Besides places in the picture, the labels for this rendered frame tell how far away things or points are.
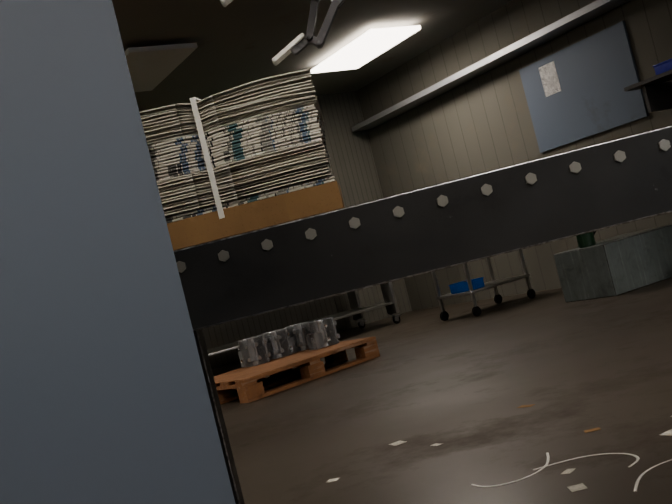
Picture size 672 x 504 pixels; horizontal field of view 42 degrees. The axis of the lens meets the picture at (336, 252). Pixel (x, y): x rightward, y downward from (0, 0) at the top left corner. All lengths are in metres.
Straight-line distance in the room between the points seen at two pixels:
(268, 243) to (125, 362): 0.59
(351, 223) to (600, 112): 7.27
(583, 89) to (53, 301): 8.02
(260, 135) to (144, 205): 0.67
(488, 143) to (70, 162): 8.94
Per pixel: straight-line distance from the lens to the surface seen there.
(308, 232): 1.26
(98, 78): 0.74
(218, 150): 1.39
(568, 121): 8.72
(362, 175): 11.11
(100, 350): 0.70
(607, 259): 7.15
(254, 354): 6.84
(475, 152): 9.74
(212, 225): 1.37
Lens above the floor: 0.71
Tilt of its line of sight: 1 degrees up
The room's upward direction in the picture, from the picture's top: 14 degrees counter-clockwise
